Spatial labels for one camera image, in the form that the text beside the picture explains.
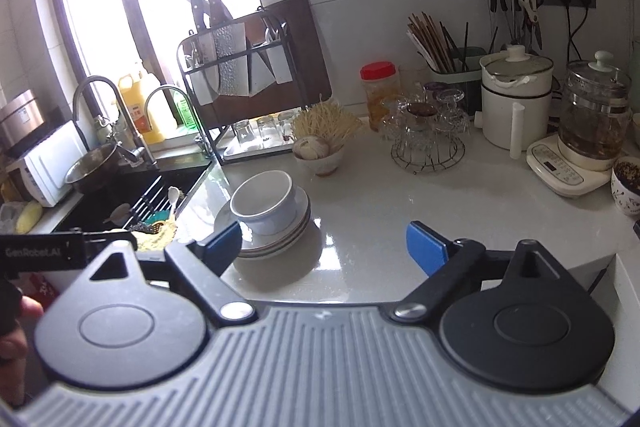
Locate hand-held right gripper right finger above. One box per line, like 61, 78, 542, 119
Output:
388, 220, 589, 323

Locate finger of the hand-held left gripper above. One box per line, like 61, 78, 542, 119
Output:
82, 229, 139, 254

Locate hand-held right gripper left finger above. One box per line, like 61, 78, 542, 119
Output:
75, 220, 255, 324

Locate white ceramic bowl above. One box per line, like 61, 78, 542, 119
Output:
229, 170, 297, 219

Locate person's left hand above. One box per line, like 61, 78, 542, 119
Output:
0, 295, 44, 361

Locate brown wooden ladle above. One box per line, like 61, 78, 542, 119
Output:
102, 203, 134, 226

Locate black kitchen sink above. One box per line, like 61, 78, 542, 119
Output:
52, 157, 214, 236

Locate yellow dish cloth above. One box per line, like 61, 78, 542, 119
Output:
132, 217, 184, 253

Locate black sink drain rack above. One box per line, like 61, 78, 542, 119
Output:
130, 177, 176, 228

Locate stainless steel bowl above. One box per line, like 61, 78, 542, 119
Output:
64, 143, 124, 194

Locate white microwave oven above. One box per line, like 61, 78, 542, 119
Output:
5, 122, 89, 208

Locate white drain tray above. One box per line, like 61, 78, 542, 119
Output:
222, 134, 301, 164

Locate tall grey pull-down faucet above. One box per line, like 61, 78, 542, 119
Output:
72, 76, 159, 170

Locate chrome gooseneck faucet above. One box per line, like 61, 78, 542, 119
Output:
144, 85, 214, 156

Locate yellow oil bottle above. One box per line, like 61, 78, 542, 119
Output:
118, 64, 166, 146

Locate white bowl holding garlic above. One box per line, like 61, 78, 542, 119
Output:
292, 142, 346, 178

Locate garlic heads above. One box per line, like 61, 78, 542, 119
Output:
292, 134, 331, 160

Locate pile of glass cups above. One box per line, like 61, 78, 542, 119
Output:
382, 83, 471, 153

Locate silver rice cooker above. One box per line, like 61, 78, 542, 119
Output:
0, 89, 49, 158

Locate green detergent bottle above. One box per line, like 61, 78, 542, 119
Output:
175, 94, 201, 128

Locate cream kettle base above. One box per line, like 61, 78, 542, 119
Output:
526, 134, 619, 199

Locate red-lidded plastic jar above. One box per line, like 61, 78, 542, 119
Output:
360, 62, 401, 133

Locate white electric cooking pot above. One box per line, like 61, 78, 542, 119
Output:
475, 46, 556, 160

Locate bundle of dried noodles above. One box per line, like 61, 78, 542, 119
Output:
291, 102, 365, 148

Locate white rack cup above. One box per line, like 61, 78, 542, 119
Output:
192, 67, 221, 106
272, 47, 295, 84

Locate plain steel cleaver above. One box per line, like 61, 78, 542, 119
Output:
245, 49, 276, 96

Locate patterned steel cleaver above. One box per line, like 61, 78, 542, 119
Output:
212, 24, 251, 98

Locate bundle of wooden chopsticks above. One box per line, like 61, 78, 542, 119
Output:
406, 12, 457, 74

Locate dark brown cutting board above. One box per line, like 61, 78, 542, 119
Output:
192, 0, 334, 130

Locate leaf-patterned bowl with grains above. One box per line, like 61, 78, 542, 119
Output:
611, 157, 640, 218

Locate glass kettle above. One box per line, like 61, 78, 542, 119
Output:
557, 51, 634, 160

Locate round wire basket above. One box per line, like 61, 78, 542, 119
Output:
391, 134, 466, 174

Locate black power cable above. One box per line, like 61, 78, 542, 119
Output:
562, 0, 589, 58

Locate white-handled kitchen scissors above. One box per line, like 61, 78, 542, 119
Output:
512, 0, 544, 50

